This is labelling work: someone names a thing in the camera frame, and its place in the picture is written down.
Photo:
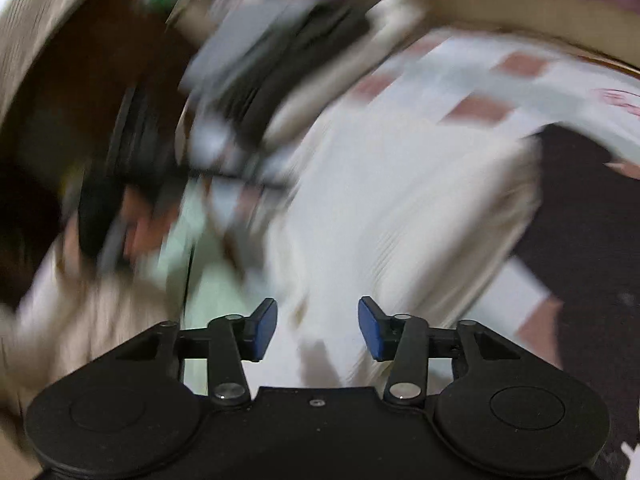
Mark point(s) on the light green mat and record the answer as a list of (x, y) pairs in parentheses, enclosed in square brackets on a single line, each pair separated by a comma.
[(205, 285)]

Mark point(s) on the cream ribbed pajama shirt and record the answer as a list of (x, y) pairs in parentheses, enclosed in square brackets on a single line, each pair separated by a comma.
[(400, 220)]

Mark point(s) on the white fluffy garment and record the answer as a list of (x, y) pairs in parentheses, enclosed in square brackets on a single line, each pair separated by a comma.
[(400, 20)]

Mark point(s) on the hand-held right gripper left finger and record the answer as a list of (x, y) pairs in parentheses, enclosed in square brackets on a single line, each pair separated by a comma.
[(262, 330)]

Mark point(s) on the folded grey sweater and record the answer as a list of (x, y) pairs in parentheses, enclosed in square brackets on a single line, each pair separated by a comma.
[(235, 45)]

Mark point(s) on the beige bed frame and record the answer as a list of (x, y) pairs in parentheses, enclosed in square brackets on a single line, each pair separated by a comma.
[(525, 10)]

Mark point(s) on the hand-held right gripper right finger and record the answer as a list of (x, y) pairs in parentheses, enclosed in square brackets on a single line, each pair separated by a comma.
[(372, 327)]

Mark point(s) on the folded dark grey garment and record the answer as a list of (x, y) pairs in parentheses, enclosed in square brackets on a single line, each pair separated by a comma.
[(300, 60)]

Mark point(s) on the checkered pastel rug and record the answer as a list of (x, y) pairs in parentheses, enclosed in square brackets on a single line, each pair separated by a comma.
[(450, 80)]

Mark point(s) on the beige ribbed cloth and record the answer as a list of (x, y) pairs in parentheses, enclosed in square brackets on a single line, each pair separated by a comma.
[(40, 25)]

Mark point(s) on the brown wooden wardrobe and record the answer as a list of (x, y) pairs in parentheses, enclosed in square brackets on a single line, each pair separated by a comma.
[(75, 85)]

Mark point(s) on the person's left hand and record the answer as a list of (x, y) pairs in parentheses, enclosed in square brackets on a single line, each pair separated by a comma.
[(142, 220)]

